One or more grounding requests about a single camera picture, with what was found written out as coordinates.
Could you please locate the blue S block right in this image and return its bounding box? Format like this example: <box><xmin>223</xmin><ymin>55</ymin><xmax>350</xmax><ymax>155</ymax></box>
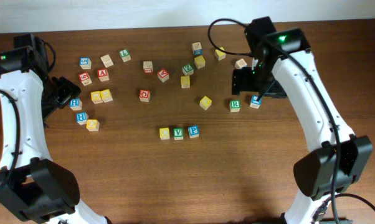
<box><xmin>250</xmin><ymin>95</ymin><xmax>262</xmax><ymax>109</ymax></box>

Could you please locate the plain block right centre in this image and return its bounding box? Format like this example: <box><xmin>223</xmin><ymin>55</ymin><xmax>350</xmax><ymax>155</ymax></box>
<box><xmin>235</xmin><ymin>58</ymin><xmax>247</xmax><ymax>69</ymax></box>

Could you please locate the yellow C block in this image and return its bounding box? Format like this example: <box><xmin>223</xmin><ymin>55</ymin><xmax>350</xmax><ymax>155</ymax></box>
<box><xmin>159</xmin><ymin>128</ymin><xmax>170</xmax><ymax>140</ymax></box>

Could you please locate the green Z block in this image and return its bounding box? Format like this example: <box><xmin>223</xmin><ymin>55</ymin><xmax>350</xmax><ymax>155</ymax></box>
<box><xmin>183</xmin><ymin>64</ymin><xmax>194</xmax><ymax>76</ymax></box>

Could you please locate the yellow O block pair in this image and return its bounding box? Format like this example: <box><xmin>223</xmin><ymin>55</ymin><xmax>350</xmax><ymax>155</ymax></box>
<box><xmin>90</xmin><ymin>91</ymin><xmax>103</xmax><ymax>104</ymax></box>

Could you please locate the yellow block top right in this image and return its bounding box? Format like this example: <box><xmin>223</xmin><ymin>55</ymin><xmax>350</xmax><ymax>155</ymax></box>
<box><xmin>214</xmin><ymin>49</ymin><xmax>226</xmax><ymax>60</ymax></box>

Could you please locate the green L block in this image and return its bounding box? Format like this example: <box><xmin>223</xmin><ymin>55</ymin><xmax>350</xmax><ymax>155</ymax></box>
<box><xmin>119</xmin><ymin>49</ymin><xmax>131</xmax><ymax>62</ymax></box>

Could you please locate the green R block lower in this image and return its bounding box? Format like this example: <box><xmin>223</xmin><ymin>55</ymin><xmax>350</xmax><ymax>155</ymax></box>
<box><xmin>229</xmin><ymin>100</ymin><xmax>241</xmax><ymax>113</ymax></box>

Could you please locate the blue h block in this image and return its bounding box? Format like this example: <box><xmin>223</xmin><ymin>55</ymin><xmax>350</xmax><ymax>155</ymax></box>
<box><xmin>76</xmin><ymin>112</ymin><xmax>88</xmax><ymax>125</ymax></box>
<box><xmin>69</xmin><ymin>98</ymin><xmax>83</xmax><ymax>111</ymax></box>

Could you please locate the yellow G block pair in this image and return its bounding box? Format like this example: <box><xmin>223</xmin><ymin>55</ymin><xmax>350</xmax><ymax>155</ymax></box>
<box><xmin>100</xmin><ymin>89</ymin><xmax>113</xmax><ymax>103</ymax></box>

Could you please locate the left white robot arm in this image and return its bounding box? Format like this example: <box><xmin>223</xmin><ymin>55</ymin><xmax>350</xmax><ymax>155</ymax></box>
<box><xmin>0</xmin><ymin>34</ymin><xmax>108</xmax><ymax>223</ymax></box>

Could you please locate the yellow block centre lower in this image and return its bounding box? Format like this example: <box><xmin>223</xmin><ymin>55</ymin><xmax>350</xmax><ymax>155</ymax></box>
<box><xmin>199</xmin><ymin>96</ymin><xmax>212</xmax><ymax>110</ymax></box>

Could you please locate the yellow block above Z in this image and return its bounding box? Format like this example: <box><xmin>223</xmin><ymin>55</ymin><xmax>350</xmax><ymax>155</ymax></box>
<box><xmin>194</xmin><ymin>55</ymin><xmax>206</xmax><ymax>69</ymax></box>

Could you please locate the red A block tilted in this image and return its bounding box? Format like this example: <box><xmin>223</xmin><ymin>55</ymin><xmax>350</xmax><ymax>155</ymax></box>
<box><xmin>157</xmin><ymin>69</ymin><xmax>169</xmax><ymax>83</ymax></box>

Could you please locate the yellow O block left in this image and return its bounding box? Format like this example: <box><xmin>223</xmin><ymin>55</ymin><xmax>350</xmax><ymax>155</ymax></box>
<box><xmin>86</xmin><ymin>119</ymin><xmax>100</xmax><ymax>132</ymax></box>

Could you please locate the blue P block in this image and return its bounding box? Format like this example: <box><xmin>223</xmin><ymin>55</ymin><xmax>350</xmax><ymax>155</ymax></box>
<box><xmin>187</xmin><ymin>125</ymin><xmax>199</xmax><ymax>139</ymax></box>

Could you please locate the plain wooden block left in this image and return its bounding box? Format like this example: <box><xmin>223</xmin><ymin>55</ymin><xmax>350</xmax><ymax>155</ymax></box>
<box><xmin>100</xmin><ymin>54</ymin><xmax>113</xmax><ymax>68</ymax></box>

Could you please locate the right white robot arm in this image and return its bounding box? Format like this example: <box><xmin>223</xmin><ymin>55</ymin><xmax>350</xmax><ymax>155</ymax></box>
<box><xmin>232</xmin><ymin>17</ymin><xmax>373</xmax><ymax>223</ymax></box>

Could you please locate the plain block red side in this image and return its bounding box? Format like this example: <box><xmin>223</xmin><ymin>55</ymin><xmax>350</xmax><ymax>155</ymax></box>
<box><xmin>143</xmin><ymin>61</ymin><xmax>153</xmax><ymax>73</ymax></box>

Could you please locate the red O block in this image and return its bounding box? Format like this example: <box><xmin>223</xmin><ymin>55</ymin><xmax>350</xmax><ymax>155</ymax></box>
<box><xmin>139</xmin><ymin>90</ymin><xmax>151</xmax><ymax>103</ymax></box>

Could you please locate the red A block left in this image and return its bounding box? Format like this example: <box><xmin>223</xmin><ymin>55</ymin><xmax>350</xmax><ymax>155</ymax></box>
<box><xmin>97</xmin><ymin>68</ymin><xmax>110</xmax><ymax>82</ymax></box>

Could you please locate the green V block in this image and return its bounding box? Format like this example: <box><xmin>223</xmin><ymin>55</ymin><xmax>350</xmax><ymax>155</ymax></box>
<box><xmin>173</xmin><ymin>128</ymin><xmax>184</xmax><ymax>140</ymax></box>

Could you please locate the yellow block below Z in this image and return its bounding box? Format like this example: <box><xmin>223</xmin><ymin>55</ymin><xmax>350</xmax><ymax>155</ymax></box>
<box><xmin>181</xmin><ymin>76</ymin><xmax>191</xmax><ymax>88</ymax></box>

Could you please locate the blue block far left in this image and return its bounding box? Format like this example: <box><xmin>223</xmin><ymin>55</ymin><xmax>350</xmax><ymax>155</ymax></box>
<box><xmin>79</xmin><ymin>57</ymin><xmax>92</xmax><ymax>70</ymax></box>

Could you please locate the blue H block lower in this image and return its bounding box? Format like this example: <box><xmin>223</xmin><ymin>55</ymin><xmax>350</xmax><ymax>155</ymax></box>
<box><xmin>76</xmin><ymin>112</ymin><xmax>88</xmax><ymax>125</ymax></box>

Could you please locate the blue H block upper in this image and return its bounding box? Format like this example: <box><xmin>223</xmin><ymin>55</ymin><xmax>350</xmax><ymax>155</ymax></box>
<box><xmin>69</xmin><ymin>98</ymin><xmax>83</xmax><ymax>111</ymax></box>

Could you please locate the plain block blue side top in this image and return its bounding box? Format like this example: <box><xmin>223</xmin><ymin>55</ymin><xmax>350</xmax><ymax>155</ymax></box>
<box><xmin>192</xmin><ymin>42</ymin><xmax>202</xmax><ymax>55</ymax></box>

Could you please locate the red nine block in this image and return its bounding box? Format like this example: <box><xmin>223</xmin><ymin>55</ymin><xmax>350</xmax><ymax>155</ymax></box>
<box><xmin>78</xmin><ymin>72</ymin><xmax>92</xmax><ymax>86</ymax></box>

